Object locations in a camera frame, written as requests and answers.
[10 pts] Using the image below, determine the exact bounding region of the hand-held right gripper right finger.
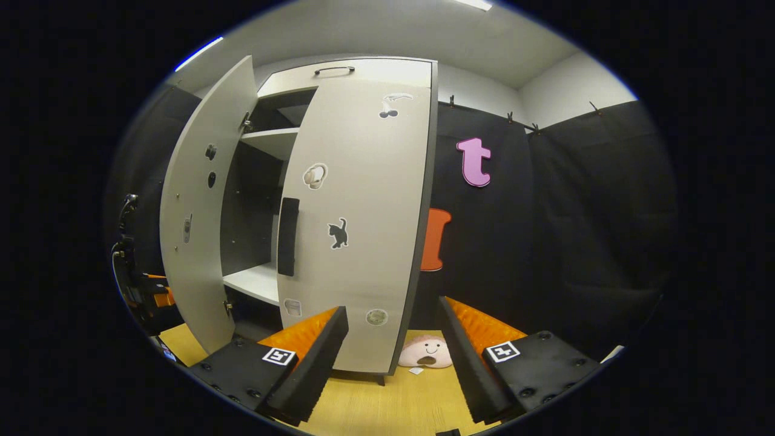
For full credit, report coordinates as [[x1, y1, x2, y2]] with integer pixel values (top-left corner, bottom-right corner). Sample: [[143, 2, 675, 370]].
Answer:
[[437, 296, 606, 424]]

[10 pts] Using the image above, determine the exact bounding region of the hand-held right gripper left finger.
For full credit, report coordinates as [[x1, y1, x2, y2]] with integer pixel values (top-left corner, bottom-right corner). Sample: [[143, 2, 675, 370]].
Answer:
[[189, 306, 350, 426]]

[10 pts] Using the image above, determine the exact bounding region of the white cabinet door with handle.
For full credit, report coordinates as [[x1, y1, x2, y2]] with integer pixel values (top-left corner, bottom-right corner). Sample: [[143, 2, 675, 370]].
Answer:
[[277, 79, 434, 375]]

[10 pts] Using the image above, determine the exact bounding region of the white cabinet door with stickers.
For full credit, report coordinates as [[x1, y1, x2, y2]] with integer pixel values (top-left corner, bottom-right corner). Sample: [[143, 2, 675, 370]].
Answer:
[[159, 56, 260, 355]]

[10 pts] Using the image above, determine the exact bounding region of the pink plush face toy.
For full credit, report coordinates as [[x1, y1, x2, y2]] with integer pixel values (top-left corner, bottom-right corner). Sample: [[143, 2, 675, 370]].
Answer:
[[398, 335, 453, 375]]

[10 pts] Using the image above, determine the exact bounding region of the small printed object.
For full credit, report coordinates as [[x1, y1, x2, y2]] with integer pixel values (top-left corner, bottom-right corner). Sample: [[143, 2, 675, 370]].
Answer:
[[151, 336, 181, 363]]

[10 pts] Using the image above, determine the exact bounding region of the white cabinet shelf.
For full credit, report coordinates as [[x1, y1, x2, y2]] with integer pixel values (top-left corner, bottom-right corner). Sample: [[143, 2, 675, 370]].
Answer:
[[223, 262, 280, 306], [240, 127, 300, 161]]

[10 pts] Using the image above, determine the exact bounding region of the white cabinet with dark interior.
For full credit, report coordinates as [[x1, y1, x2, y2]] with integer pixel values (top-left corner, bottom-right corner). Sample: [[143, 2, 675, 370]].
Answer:
[[221, 56, 440, 388]]

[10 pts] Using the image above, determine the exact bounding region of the black backdrop cloth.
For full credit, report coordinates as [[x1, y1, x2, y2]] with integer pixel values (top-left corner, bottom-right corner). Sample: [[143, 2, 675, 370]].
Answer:
[[103, 85, 679, 364]]

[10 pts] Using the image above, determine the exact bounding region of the white cabinet drawer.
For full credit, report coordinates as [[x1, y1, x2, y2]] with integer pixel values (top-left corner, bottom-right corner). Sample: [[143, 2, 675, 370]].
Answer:
[[257, 58, 434, 97]]

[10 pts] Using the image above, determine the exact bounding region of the black cable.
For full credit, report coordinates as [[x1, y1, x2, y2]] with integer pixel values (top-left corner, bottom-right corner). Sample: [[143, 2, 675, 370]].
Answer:
[[118, 194, 140, 243]]

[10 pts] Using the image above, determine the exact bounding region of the black door handle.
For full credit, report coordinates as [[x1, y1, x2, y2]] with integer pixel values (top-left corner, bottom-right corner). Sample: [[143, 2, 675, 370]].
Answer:
[[277, 197, 300, 277]]

